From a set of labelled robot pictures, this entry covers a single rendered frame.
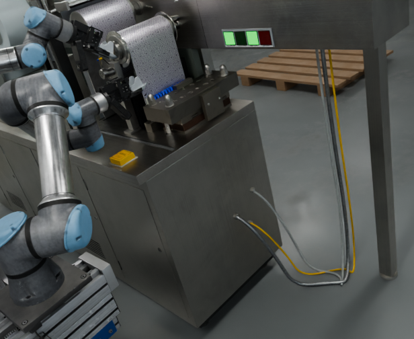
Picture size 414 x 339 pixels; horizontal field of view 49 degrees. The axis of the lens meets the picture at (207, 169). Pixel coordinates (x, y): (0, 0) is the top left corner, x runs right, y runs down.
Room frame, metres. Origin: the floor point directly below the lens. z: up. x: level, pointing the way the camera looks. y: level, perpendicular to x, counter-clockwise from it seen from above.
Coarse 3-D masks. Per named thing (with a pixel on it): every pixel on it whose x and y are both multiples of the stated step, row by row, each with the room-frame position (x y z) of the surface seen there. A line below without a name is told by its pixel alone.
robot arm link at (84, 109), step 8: (80, 104) 1.62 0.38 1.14; (88, 104) 1.63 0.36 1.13; (96, 104) 1.64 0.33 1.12; (72, 112) 1.58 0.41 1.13; (80, 112) 1.59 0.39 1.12; (88, 112) 1.61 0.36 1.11; (96, 112) 1.63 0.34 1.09; (72, 120) 1.59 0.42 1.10; (80, 120) 1.59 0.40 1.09; (88, 120) 1.60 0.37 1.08
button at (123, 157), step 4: (120, 152) 1.61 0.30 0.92; (124, 152) 1.60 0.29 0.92; (128, 152) 1.59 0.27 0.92; (132, 152) 1.58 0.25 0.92; (112, 156) 1.59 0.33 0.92; (116, 156) 1.58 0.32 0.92; (120, 156) 1.57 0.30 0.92; (124, 156) 1.56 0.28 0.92; (128, 156) 1.56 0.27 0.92; (132, 156) 1.57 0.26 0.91; (112, 160) 1.57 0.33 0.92; (116, 160) 1.55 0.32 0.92; (120, 160) 1.54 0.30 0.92; (124, 160) 1.55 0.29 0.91; (128, 160) 1.56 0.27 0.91; (116, 164) 1.56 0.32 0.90; (120, 164) 1.53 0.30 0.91
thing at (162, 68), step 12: (168, 48) 1.92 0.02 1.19; (132, 60) 1.81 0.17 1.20; (144, 60) 1.84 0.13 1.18; (156, 60) 1.88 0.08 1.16; (168, 60) 1.91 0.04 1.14; (180, 60) 1.95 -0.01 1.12; (144, 72) 1.83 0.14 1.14; (156, 72) 1.87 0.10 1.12; (168, 72) 1.90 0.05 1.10; (180, 72) 1.94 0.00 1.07; (156, 84) 1.85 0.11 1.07; (168, 84) 1.89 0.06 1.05; (144, 96) 1.81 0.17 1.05
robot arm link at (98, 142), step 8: (96, 120) 1.64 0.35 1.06; (80, 128) 1.61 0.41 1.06; (88, 128) 1.60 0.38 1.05; (96, 128) 1.62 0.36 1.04; (72, 136) 1.61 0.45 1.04; (80, 136) 1.61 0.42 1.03; (88, 136) 1.60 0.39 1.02; (96, 136) 1.61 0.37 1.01; (72, 144) 1.60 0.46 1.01; (80, 144) 1.60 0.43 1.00; (88, 144) 1.60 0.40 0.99; (96, 144) 1.60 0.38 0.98; (104, 144) 1.63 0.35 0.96
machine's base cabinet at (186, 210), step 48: (0, 144) 2.60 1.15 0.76; (240, 144) 1.74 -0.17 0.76; (0, 192) 3.08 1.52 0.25; (96, 192) 1.78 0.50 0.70; (144, 192) 1.46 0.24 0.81; (192, 192) 1.55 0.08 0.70; (240, 192) 1.70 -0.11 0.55; (96, 240) 1.97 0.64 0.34; (144, 240) 1.57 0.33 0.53; (192, 240) 1.51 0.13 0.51; (240, 240) 1.66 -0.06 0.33; (144, 288) 1.71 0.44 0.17; (192, 288) 1.46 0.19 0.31; (240, 288) 1.67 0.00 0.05
